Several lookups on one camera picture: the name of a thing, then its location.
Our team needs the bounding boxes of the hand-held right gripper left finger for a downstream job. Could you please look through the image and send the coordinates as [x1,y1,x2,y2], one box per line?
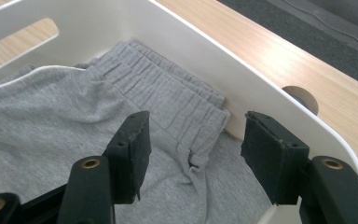
[102,110,153,205]

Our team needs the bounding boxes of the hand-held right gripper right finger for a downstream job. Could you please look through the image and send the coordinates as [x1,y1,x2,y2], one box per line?
[240,110,311,206]

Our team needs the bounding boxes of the grey shorts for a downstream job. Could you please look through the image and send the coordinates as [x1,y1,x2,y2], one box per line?
[0,39,273,224]

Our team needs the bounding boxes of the white plastic storage bin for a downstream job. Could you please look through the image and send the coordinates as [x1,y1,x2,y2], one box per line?
[0,0,358,224]

